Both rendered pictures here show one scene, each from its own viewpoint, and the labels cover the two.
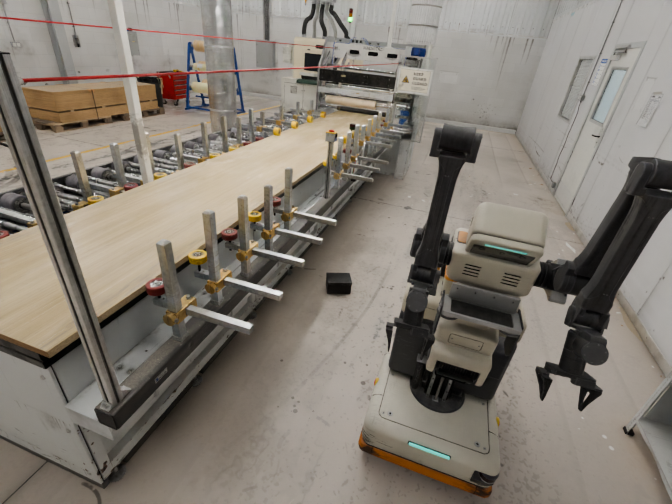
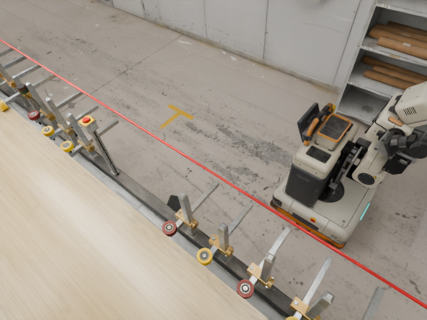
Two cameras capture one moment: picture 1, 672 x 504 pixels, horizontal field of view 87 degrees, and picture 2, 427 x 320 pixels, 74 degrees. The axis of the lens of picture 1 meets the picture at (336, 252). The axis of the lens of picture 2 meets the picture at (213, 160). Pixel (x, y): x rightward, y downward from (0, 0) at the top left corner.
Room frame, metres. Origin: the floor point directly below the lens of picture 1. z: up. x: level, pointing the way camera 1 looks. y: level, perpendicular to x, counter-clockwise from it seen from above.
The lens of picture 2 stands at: (1.50, 0.89, 2.32)
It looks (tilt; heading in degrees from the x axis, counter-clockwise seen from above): 52 degrees down; 298
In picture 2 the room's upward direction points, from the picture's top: 5 degrees counter-clockwise
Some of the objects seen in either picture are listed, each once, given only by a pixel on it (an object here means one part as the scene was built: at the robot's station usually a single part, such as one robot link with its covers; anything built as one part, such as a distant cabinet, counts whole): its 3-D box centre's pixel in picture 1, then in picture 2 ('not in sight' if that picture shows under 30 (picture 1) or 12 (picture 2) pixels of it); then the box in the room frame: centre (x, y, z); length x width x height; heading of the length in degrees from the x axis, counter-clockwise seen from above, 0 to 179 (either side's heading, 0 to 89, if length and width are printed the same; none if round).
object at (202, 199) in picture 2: (303, 216); (194, 207); (2.00, 0.23, 0.84); 0.43 x 0.03 x 0.04; 74
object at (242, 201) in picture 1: (244, 241); (265, 274); (1.51, 0.45, 0.90); 0.04 x 0.04 x 0.48; 74
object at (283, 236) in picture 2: (264, 253); (267, 260); (1.52, 0.36, 0.83); 0.43 x 0.03 x 0.04; 74
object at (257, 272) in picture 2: (247, 251); (260, 275); (1.53, 0.45, 0.83); 0.14 x 0.06 x 0.05; 164
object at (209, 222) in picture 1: (213, 261); (314, 309); (1.27, 0.52, 0.92); 0.04 x 0.04 x 0.48; 74
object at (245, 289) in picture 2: (229, 240); (244, 291); (1.58, 0.55, 0.85); 0.08 x 0.08 x 0.11
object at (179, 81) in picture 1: (174, 87); not in sight; (10.34, 4.86, 0.41); 0.76 x 0.48 x 0.81; 171
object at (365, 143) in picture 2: (470, 360); (366, 163); (1.08, -0.61, 0.68); 0.28 x 0.27 x 0.25; 74
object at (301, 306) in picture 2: (218, 281); (304, 311); (1.29, 0.52, 0.80); 0.14 x 0.06 x 0.05; 164
